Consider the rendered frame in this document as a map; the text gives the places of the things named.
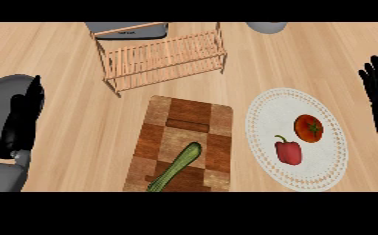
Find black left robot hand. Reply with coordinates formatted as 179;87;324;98
0;74;46;160

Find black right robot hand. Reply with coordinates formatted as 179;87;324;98
358;55;378;134

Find red tomato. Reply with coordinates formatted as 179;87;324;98
293;113;327;144

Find white round placemat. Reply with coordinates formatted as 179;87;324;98
244;87;350;193

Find wooden tiered shelf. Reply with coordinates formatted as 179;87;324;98
85;21;229;99

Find grey round container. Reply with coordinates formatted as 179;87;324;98
246;21;290;35

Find red bell pepper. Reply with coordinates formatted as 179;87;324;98
274;134;305;166

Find green cucumber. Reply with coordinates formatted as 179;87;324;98
145;141;204;193

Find checkered wooden cutting board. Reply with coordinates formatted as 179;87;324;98
122;94;235;193

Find grey flat rectangular object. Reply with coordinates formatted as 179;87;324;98
85;21;170;41

